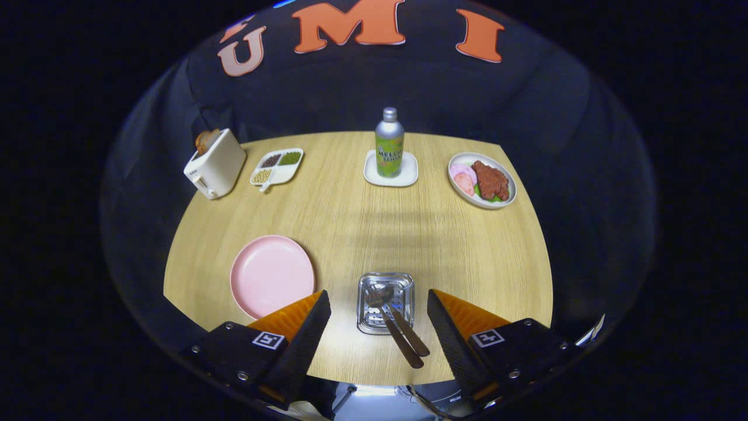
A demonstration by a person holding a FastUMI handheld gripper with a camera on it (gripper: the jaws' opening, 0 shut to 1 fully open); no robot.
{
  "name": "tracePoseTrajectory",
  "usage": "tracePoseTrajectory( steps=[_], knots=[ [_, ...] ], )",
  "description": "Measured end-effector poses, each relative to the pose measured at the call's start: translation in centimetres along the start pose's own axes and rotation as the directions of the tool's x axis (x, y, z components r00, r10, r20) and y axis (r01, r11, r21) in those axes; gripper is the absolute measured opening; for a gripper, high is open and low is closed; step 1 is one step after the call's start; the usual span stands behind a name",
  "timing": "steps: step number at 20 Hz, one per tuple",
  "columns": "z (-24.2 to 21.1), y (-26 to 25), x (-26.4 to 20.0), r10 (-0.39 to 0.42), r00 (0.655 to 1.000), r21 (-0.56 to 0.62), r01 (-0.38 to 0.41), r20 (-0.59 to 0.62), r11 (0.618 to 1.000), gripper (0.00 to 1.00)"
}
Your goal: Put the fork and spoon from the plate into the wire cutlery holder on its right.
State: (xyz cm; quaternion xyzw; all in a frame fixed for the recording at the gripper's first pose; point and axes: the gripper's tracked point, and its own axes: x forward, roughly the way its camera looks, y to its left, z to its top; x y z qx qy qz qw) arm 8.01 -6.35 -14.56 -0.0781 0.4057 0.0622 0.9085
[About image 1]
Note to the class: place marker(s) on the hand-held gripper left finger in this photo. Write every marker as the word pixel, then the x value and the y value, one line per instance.
pixel 304 339

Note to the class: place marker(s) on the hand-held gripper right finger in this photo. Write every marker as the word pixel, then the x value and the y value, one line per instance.
pixel 453 339

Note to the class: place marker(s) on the pink round plate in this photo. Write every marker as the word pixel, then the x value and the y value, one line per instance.
pixel 272 275

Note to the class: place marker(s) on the square metal drain tray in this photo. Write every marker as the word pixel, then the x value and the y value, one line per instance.
pixel 403 286

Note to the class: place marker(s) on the green lettuce leaf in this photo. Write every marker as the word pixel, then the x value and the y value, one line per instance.
pixel 494 199

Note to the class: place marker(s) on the white oval plate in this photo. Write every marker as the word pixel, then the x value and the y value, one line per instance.
pixel 459 190

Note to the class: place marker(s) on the pink ham slice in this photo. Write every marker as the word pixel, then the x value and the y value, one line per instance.
pixel 460 169
pixel 464 184

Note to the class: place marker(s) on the brown fried meat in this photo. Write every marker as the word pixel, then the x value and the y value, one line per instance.
pixel 491 181

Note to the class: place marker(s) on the white divided bean dish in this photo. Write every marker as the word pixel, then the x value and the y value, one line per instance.
pixel 280 172

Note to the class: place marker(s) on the white square coaster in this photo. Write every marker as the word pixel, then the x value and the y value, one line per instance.
pixel 409 175

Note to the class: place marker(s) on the cream white toaster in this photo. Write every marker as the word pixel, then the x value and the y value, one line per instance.
pixel 219 169

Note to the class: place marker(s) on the green label soda bottle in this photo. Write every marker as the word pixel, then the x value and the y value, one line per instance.
pixel 390 152

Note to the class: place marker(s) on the black backdrop cloth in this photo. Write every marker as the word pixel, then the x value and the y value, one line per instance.
pixel 555 146

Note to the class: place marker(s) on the brown toast slice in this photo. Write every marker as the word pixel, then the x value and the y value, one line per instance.
pixel 205 140

